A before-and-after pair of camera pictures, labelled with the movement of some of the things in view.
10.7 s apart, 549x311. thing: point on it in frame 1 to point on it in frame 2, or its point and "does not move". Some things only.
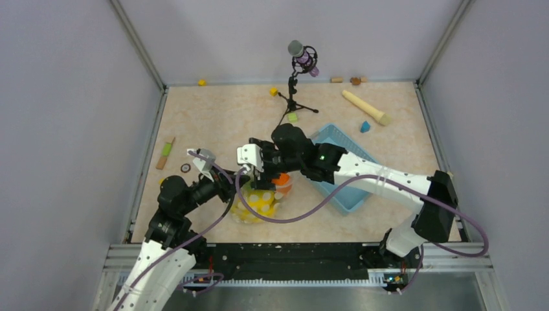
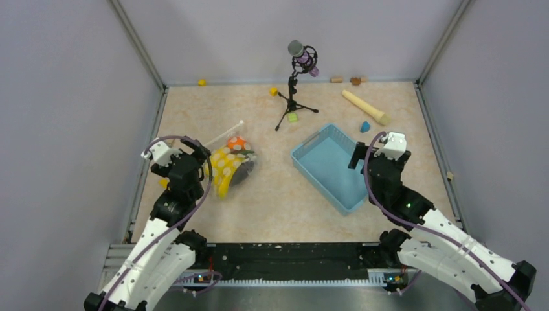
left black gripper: [222, 186] to [201, 152]
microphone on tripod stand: [304, 59] does not move
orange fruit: [283, 179] to [238, 143]
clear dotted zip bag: [265, 203] to [232, 160]
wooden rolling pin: [382, 116] does not move
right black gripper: [261, 180] to [360, 153]
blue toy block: [365, 127] does not move
